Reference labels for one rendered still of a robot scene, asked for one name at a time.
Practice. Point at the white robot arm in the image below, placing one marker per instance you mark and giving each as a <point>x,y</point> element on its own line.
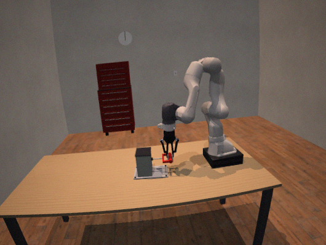
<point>213,111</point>

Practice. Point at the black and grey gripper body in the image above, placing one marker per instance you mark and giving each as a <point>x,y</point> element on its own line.
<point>169,135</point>

